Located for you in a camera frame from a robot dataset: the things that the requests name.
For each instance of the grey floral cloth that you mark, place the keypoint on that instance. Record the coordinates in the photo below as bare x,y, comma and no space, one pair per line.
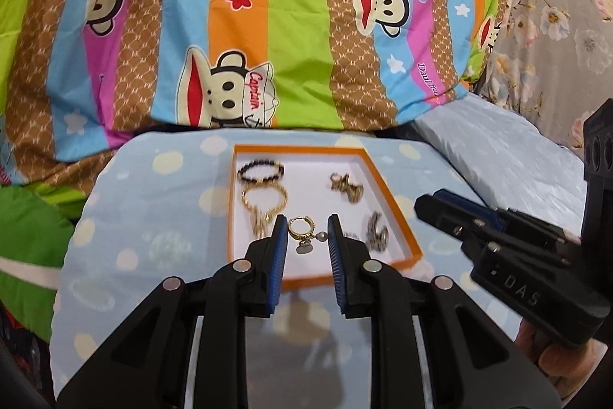
555,16

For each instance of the small grey bead earring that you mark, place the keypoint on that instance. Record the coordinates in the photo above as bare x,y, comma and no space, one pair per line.
323,238

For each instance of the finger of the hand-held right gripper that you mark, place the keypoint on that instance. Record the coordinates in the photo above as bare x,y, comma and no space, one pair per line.
471,207
438,212

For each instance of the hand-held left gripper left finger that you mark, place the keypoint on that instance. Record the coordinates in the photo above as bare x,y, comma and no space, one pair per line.
277,260

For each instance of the orange cardboard box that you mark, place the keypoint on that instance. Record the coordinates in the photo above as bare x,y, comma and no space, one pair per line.
383,217

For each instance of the plain light blue quilt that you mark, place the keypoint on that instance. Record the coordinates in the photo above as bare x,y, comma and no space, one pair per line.
483,140

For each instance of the gold hoop earring disc charm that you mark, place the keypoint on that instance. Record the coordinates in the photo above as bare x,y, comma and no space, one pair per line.
300,230

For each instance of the green pillow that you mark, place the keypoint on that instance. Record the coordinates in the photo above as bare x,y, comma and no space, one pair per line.
28,241

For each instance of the striped monkey print blanket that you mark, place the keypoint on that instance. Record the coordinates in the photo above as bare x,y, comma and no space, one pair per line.
230,21

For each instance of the silver wristwatch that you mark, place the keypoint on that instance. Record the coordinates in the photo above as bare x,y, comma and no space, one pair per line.
376,234

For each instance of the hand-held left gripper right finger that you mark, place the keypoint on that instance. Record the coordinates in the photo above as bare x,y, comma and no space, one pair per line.
337,260

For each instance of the person's right hand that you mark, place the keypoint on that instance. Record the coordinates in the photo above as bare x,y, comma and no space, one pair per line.
546,356

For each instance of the dark red patterned cloth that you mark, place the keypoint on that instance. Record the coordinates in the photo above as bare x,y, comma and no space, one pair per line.
21,354

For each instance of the light blue dotted cover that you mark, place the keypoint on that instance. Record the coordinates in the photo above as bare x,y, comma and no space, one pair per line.
158,217

